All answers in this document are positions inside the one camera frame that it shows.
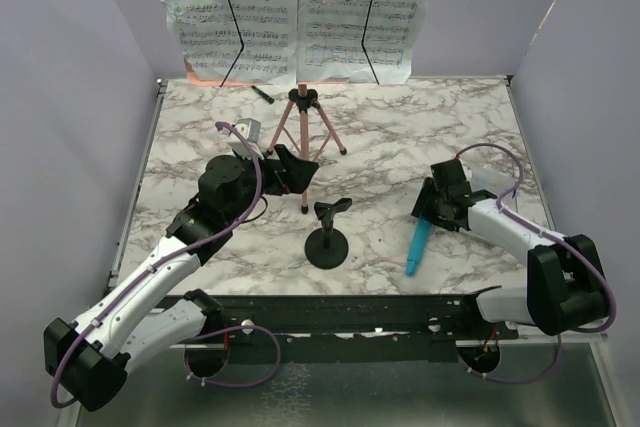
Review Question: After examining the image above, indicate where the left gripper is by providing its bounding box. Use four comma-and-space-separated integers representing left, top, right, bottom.
226, 144, 318, 224

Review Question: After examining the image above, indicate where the teal toy microphone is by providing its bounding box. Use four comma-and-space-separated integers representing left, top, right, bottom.
405, 218, 431, 277

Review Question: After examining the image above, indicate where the pink music stand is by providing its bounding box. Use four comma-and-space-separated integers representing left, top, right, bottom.
182, 0, 416, 216

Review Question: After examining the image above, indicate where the black microphone stand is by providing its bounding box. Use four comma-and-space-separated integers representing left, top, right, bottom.
304, 198, 352, 270

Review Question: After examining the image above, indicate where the sheet music page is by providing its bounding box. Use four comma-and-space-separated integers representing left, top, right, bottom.
160, 0, 298, 86
295, 0, 448, 87

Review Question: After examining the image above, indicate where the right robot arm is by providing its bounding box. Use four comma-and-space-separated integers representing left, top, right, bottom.
411, 158, 612, 338

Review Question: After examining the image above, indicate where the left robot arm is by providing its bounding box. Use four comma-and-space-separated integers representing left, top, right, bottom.
43, 144, 319, 411

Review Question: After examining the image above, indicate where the clear plastic parts box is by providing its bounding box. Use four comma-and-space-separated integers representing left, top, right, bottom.
469, 166, 512, 195

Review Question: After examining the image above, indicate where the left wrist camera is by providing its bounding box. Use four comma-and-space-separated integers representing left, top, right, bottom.
227, 118, 261, 159

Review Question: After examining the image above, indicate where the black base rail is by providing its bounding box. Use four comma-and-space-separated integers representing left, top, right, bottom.
182, 289, 525, 363

